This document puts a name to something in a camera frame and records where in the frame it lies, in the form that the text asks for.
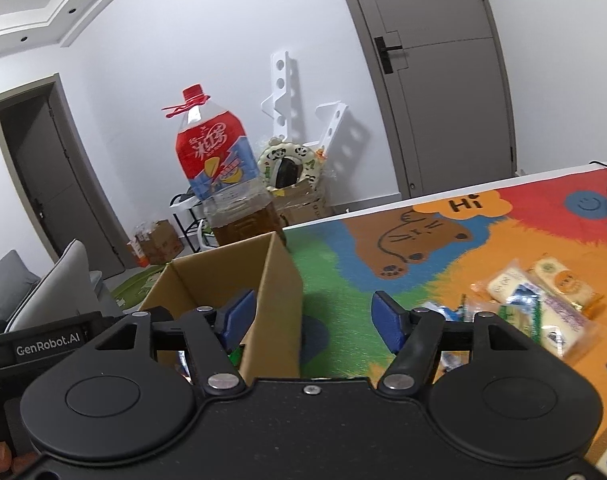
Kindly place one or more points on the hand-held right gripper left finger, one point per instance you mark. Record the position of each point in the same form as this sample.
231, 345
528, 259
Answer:
238, 315

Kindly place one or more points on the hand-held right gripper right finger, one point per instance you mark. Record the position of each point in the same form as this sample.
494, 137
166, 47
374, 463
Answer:
388, 322

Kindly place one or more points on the brown cardboard box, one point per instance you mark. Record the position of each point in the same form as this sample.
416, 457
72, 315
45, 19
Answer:
278, 300

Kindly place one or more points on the pale yellow snack packet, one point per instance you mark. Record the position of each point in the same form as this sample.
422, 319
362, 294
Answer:
503, 285

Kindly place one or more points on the green white snack packet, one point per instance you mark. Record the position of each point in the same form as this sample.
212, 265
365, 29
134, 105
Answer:
523, 312

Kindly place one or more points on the cream orange snack packet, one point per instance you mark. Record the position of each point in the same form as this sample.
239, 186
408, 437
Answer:
563, 282

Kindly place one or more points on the grey chair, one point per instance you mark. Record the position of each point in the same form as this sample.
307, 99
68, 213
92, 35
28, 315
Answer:
58, 285

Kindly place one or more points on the colourful cartoon table mat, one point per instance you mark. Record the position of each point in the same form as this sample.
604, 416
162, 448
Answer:
383, 245

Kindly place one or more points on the green floor mat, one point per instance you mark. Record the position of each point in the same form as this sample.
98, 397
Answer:
138, 287

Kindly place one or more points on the small cartons on floor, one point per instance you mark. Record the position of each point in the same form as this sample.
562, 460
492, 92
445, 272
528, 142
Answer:
158, 242

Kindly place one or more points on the black shoe rack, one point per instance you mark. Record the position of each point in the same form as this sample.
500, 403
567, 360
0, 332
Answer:
188, 215

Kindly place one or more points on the printed brown carton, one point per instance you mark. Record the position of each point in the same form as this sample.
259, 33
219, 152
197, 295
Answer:
303, 205

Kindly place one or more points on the large iced tea bottle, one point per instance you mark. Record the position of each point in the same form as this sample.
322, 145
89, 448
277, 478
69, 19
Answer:
213, 160

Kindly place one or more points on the dark grey side door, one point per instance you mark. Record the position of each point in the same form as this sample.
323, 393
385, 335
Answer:
58, 180

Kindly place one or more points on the short white perforated board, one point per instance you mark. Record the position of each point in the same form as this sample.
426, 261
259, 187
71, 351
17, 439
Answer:
336, 135

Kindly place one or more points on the tall white perforated board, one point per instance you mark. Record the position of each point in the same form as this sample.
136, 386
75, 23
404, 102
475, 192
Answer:
283, 95

